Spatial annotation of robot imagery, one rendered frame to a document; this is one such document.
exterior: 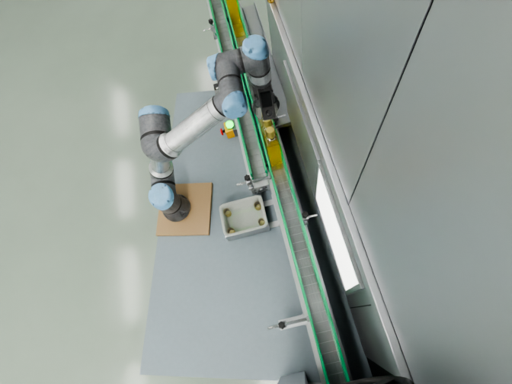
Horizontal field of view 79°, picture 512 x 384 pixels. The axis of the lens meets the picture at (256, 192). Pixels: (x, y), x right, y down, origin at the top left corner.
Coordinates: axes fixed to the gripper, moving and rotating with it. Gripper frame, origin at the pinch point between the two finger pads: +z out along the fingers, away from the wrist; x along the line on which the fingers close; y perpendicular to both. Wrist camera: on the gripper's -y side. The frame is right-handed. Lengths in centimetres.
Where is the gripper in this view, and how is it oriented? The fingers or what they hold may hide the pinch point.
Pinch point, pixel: (267, 116)
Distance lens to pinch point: 127.2
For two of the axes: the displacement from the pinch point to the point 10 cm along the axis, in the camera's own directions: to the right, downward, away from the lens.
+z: 1.4, 3.6, 9.2
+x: -9.7, 2.3, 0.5
